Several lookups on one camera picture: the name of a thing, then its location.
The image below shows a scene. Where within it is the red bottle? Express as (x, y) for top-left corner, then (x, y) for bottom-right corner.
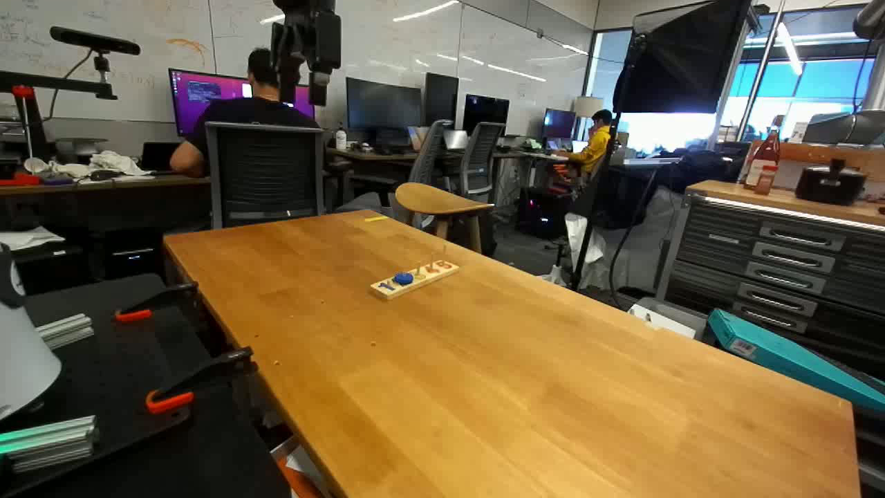
(744, 127), (782, 197)

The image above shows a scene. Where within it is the black box on cabinet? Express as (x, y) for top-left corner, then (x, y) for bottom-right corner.
(793, 154), (868, 207)

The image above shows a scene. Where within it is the grey mesh office chair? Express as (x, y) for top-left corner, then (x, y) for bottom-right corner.
(202, 120), (327, 232)

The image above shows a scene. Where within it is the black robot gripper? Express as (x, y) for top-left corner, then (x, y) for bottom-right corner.
(272, 0), (344, 107)

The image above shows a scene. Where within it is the monitor with purple screen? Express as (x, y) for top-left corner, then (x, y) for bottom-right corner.
(167, 66), (318, 140)

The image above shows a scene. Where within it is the grey swivel chair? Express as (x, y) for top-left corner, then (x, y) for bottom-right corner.
(406, 115), (456, 189)
(453, 120), (509, 200)

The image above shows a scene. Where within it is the wooden letter puzzle board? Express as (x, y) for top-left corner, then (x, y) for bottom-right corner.
(368, 258), (462, 304)

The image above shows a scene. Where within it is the teal plastic case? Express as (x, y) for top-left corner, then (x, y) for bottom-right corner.
(706, 306), (885, 420)

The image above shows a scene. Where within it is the black softbox light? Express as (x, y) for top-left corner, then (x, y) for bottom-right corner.
(611, 0), (755, 120)

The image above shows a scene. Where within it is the person in black shirt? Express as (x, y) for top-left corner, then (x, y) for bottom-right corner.
(167, 48), (318, 179)

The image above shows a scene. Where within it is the wide black monitor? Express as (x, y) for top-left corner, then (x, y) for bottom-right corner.
(344, 75), (426, 153)

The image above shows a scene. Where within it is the round wooden stool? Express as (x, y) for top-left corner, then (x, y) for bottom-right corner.
(391, 179), (499, 254)

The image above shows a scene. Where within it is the small black monitor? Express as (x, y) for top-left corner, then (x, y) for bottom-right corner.
(462, 91), (511, 138)

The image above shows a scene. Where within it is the grey drawer cabinet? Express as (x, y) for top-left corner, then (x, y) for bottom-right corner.
(655, 178), (885, 366)

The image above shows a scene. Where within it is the person in yellow shirt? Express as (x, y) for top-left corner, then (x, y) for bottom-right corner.
(567, 107), (618, 179)

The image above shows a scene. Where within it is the black orange clamp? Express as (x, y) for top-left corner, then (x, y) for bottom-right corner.
(115, 279), (202, 326)
(144, 347), (258, 417)

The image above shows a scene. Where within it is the white curved cover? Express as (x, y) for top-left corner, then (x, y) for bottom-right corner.
(0, 246), (65, 424)

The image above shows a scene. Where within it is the black camera on stand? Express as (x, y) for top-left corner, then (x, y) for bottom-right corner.
(47, 24), (144, 60)

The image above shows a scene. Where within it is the white crumpled cloth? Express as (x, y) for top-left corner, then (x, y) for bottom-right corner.
(22, 149), (152, 185)

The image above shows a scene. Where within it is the aluminium extrusion bar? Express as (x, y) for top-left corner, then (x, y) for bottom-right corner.
(33, 309), (97, 352)
(0, 413), (101, 477)

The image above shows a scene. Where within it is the tall black monitor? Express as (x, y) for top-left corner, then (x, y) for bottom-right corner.
(420, 73), (462, 131)

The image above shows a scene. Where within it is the white box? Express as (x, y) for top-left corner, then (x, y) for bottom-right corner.
(629, 295), (711, 340)

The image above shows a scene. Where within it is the monitor with blue screen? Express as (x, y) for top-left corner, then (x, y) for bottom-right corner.
(540, 106), (582, 145)

